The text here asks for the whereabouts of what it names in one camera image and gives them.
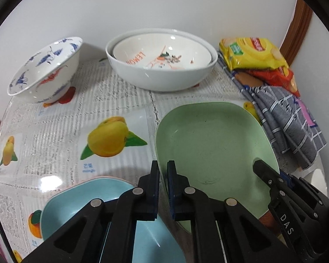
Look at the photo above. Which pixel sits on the white bowl with orange print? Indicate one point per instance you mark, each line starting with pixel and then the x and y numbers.
pixel 142 49

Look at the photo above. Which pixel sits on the light blue plate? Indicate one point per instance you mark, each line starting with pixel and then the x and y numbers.
pixel 68 200

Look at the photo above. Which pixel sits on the yellow snack packet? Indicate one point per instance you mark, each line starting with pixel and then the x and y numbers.
pixel 252 54

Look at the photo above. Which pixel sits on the fruit-printed tablecloth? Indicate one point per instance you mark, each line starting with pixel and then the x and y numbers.
pixel 57 131

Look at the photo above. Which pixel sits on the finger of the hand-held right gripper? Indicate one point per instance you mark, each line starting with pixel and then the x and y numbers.
pixel 304 187
pixel 266 174

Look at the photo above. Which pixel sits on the red snack packet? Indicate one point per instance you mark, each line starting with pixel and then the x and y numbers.
pixel 274 78

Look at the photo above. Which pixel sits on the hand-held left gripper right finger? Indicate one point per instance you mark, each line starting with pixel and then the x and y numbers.
pixel 171 190

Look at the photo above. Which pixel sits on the pink label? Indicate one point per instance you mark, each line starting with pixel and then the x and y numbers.
pixel 308 115

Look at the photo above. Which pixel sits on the grey checked cloth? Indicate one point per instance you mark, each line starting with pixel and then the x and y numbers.
pixel 279 115

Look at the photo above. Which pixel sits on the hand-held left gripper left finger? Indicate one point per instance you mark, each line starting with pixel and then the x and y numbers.
pixel 154 189

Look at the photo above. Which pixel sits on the green square plate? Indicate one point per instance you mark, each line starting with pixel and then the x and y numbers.
pixel 213 142

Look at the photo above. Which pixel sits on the large white bowl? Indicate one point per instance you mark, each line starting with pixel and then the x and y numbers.
pixel 159 79

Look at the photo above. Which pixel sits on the blue patterned white bowl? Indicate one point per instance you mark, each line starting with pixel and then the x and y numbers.
pixel 52 85

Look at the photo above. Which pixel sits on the wooden door frame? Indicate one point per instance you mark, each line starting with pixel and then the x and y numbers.
pixel 298 27

